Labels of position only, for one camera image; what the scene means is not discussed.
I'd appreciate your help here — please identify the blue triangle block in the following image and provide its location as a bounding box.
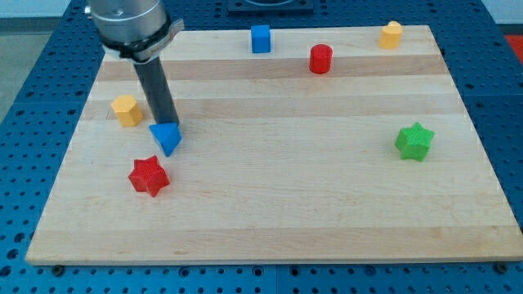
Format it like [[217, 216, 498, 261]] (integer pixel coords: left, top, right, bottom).
[[149, 122, 182, 157]]

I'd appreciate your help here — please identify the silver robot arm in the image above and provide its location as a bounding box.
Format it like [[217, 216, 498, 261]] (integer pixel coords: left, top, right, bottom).
[[86, 0, 185, 65]]

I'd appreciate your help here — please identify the red star block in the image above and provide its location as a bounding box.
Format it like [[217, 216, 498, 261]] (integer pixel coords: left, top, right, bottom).
[[128, 155, 171, 198]]

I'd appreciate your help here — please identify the green star block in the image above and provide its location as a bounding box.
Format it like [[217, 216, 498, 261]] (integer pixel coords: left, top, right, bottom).
[[395, 122, 435, 162]]

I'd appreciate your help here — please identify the wooden board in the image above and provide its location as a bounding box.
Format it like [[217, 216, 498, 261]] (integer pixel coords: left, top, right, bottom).
[[26, 25, 522, 265]]

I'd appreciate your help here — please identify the red cylinder block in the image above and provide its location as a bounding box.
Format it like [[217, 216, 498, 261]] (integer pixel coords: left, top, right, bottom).
[[309, 44, 333, 74]]

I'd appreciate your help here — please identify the blue cube block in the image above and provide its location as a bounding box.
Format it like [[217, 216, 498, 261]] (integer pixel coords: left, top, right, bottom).
[[250, 24, 271, 54]]

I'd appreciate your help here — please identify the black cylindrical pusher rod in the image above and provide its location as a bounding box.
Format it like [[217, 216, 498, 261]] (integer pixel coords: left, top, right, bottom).
[[134, 57, 180, 125]]

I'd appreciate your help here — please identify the yellow hexagon block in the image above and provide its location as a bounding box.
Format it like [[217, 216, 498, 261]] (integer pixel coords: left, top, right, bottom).
[[110, 95, 143, 127]]

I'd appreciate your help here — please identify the yellow heart block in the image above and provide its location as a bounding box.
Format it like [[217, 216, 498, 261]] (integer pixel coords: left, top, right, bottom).
[[378, 20, 403, 50]]

